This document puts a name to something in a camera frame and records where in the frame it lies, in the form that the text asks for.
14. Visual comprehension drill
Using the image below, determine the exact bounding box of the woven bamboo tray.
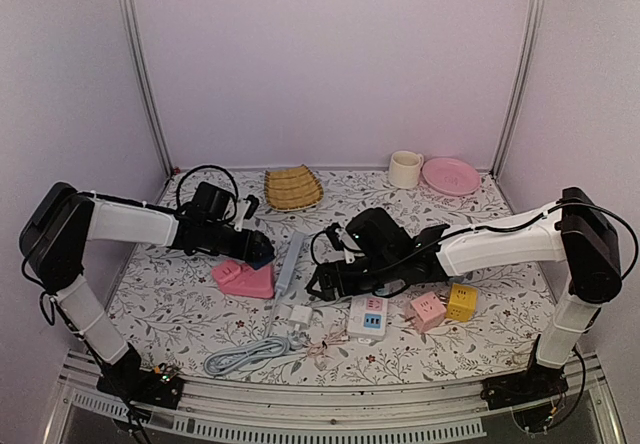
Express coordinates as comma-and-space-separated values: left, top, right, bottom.
264, 165, 324, 212

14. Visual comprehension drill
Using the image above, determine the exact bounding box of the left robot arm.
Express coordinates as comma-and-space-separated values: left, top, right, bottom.
19, 181, 275, 398

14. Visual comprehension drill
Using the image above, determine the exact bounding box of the right aluminium frame post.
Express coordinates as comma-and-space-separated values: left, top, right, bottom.
490, 0, 545, 181

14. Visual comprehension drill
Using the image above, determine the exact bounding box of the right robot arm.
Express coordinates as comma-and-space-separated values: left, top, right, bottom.
306, 187, 639, 400

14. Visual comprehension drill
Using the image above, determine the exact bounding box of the white power strip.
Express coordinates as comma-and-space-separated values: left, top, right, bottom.
346, 295, 388, 342

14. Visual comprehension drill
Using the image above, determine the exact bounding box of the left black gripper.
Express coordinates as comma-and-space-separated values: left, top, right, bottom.
203, 220, 274, 263

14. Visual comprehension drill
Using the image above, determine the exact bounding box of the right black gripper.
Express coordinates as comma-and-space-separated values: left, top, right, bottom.
307, 252, 400, 302

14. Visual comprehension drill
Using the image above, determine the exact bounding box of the cream ceramic mug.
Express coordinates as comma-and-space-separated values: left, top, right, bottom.
388, 150, 424, 189

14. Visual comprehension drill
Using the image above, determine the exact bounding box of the dark blue cube adapter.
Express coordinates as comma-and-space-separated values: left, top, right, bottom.
249, 258, 273, 270

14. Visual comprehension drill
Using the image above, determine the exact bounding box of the grey power strip cord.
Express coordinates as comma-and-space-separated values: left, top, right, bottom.
202, 331, 309, 378

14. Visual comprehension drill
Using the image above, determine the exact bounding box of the front aluminium rail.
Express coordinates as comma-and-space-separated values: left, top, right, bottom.
39, 350, 636, 443

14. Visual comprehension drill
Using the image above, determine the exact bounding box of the pink cube socket adapter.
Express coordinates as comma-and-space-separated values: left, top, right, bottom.
404, 292, 447, 334

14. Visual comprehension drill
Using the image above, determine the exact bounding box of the pink triangular power strip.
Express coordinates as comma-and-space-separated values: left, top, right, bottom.
211, 260, 275, 300

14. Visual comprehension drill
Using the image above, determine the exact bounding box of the pink plate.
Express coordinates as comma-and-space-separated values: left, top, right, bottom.
422, 157, 481, 197

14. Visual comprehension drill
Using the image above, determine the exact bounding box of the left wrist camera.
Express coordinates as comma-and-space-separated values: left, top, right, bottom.
175, 164, 259, 231

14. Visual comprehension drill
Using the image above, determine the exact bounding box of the grey-blue small power strip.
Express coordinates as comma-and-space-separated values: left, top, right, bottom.
275, 231, 306, 299

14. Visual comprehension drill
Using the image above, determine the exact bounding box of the yellow cube socket adapter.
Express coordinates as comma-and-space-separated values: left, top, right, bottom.
446, 284, 478, 322

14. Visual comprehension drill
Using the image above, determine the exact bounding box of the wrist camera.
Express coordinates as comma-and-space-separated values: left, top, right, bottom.
175, 164, 259, 231
346, 207, 413, 263

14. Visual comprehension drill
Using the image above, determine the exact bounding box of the left aluminium frame post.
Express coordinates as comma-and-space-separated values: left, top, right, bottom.
119, 0, 174, 177

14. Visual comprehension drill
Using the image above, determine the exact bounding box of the floral tablecloth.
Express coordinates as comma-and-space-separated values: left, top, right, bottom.
107, 170, 554, 386

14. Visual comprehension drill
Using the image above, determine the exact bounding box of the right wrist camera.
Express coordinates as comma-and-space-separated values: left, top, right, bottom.
346, 207, 413, 263

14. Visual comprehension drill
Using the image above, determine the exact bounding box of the aluminium frame post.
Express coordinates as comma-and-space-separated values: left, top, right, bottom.
119, 0, 174, 177
490, 0, 545, 181

